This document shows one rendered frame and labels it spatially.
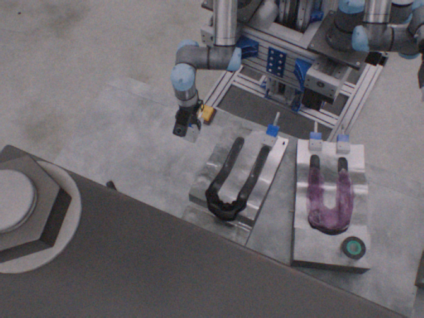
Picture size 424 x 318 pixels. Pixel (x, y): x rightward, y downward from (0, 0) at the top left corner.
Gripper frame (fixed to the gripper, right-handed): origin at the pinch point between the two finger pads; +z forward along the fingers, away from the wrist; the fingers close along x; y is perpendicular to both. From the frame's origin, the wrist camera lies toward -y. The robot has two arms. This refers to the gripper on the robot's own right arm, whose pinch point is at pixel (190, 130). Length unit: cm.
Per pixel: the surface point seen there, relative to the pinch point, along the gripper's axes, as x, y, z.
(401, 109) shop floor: -87, 110, 95
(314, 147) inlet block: -46.4, 15.5, 6.8
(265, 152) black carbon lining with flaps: -29.7, 5.9, 6.5
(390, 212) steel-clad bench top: -82, 4, 15
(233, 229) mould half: -30.1, -27.1, 8.9
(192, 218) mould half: -14.0, -29.5, 9.0
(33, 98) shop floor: 144, 24, 95
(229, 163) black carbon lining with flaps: -18.4, -3.6, 7.2
